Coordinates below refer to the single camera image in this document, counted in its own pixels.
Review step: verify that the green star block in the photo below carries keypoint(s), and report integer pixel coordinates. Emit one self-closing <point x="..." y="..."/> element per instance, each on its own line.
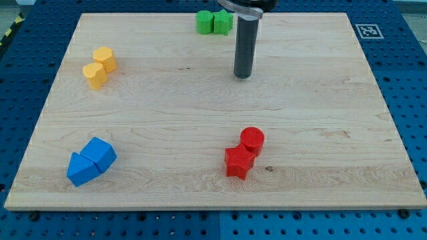
<point x="222" y="22"/>

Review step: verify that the red star block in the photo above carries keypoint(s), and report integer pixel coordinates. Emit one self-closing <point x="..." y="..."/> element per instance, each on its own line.
<point x="238" y="161"/>

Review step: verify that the black mount with metal clamp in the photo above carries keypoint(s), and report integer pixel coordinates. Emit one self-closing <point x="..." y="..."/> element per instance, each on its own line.
<point x="252" y="8"/>

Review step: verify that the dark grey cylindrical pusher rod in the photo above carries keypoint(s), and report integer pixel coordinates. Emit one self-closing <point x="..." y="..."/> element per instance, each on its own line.
<point x="246" y="35"/>

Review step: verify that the white fiducial marker tag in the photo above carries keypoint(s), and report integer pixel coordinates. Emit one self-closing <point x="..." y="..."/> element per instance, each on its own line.
<point x="369" y="31"/>

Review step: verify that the green cylinder block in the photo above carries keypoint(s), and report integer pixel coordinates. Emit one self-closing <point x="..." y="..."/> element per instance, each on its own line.
<point x="204" y="22"/>

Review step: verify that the yellow hexagon block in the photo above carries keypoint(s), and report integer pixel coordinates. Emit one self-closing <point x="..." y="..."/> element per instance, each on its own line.
<point x="105" y="56"/>

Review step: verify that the light wooden board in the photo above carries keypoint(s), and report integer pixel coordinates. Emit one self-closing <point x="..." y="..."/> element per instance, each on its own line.
<point x="173" y="106"/>

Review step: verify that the red cylinder block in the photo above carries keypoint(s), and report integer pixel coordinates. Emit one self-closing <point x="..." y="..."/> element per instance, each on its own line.
<point x="252" y="139"/>

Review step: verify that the blue cube block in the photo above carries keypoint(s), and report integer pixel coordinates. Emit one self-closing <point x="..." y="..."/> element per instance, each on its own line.
<point x="101" y="153"/>

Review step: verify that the blue triangle block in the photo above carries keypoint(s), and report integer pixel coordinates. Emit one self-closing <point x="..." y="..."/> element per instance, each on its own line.
<point x="81" y="170"/>

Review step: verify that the yellow heart block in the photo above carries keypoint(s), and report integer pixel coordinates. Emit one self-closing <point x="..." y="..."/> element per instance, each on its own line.
<point x="95" y="74"/>

